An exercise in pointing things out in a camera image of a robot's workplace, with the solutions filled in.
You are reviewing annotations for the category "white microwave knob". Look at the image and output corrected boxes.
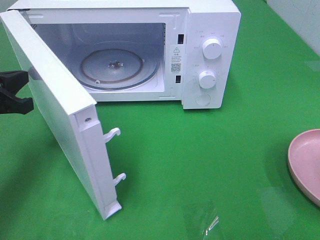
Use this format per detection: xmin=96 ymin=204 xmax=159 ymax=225
xmin=198 ymin=70 xmax=217 ymax=89
xmin=202 ymin=37 xmax=223 ymax=60

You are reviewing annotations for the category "glass microwave turntable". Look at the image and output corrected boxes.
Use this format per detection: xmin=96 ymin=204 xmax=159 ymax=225
xmin=77 ymin=41 xmax=164 ymax=91

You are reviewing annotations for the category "pink round plate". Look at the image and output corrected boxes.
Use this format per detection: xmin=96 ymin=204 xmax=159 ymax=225
xmin=287 ymin=129 xmax=320 ymax=206

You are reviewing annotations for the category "white warning sticker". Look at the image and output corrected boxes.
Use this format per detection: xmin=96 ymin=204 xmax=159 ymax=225
xmin=169 ymin=44 xmax=185 ymax=74

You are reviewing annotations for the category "white microwave oven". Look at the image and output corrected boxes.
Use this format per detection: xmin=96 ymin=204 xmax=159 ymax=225
xmin=0 ymin=0 xmax=241 ymax=112

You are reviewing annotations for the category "white microwave door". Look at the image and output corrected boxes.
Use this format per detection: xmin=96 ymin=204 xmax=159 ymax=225
xmin=0 ymin=10 xmax=126 ymax=219

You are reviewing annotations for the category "round white door button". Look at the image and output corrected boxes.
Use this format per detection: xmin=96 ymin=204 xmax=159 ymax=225
xmin=195 ymin=94 xmax=211 ymax=106

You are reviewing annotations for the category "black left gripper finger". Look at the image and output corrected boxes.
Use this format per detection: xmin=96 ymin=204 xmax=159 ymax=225
xmin=0 ymin=70 xmax=29 ymax=96
xmin=0 ymin=88 xmax=34 ymax=115

